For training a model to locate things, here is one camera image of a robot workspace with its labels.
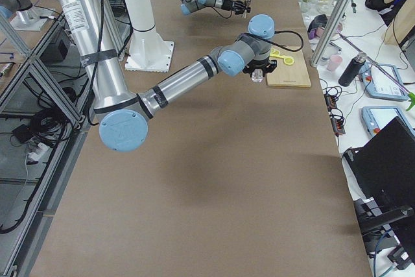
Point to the blue teach pendant far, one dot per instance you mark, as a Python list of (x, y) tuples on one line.
[(379, 86)]

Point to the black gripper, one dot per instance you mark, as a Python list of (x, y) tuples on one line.
[(226, 2), (259, 63)]

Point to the pink plastic cup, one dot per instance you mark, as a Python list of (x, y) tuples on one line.
[(334, 62)]

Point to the white camera mast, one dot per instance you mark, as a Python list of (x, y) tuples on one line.
[(147, 51)]

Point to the blue teach pendant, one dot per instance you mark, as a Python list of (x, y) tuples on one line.
[(379, 86), (377, 117)]

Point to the black cloth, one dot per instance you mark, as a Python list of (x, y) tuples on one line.
[(318, 21)]

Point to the small clear glass cup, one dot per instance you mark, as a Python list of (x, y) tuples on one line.
[(257, 76)]

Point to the steel jigger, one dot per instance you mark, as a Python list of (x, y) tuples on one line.
[(247, 8)]

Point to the lemon slice on knife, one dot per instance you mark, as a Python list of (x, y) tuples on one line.
[(288, 60)]

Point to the black water bottle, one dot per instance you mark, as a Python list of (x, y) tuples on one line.
[(352, 69)]

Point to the aluminium frame post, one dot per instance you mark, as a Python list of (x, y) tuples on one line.
[(330, 29)]

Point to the black laptop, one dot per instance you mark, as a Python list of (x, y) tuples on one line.
[(384, 167)]

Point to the metal rod green tip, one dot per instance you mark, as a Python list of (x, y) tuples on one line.
[(394, 80)]

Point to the blue teach pendant near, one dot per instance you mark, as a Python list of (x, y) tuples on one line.
[(377, 117)]

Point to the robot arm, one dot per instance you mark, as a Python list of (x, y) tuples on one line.
[(122, 114), (191, 6)]

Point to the wooden cutting board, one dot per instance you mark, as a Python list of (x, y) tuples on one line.
[(295, 75)]

